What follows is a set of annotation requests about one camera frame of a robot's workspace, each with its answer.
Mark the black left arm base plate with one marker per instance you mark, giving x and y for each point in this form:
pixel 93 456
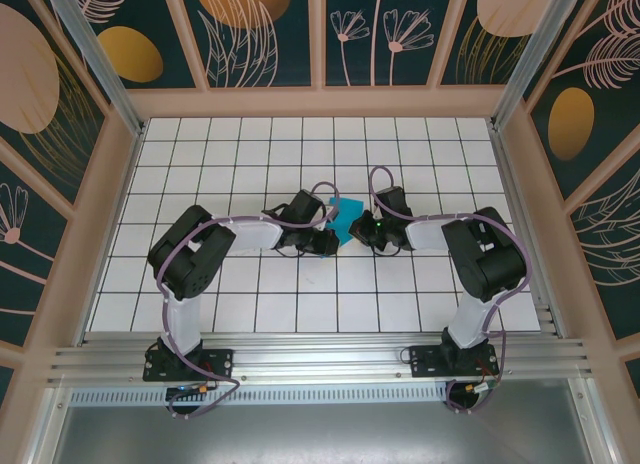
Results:
pixel 220 361

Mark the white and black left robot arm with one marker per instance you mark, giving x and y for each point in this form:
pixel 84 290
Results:
pixel 250 234

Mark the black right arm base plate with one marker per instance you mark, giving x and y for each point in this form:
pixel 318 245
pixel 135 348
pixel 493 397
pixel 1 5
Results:
pixel 425 361

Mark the aluminium frame bar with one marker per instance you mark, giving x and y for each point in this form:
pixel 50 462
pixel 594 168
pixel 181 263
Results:
pixel 47 434
pixel 595 424

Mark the grey metal panel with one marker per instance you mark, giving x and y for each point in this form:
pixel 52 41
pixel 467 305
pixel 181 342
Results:
pixel 320 434

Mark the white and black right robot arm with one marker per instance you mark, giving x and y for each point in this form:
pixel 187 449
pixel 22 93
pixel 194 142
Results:
pixel 425 231

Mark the aluminium corner post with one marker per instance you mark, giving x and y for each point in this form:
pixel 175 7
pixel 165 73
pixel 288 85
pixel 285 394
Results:
pixel 532 59
pixel 111 84

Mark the aluminium side rail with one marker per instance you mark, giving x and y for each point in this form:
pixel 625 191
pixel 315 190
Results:
pixel 512 194

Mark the teal cloth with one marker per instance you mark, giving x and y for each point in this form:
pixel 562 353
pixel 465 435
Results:
pixel 345 216

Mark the aluminium mounting rail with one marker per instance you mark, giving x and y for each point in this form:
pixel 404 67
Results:
pixel 320 356

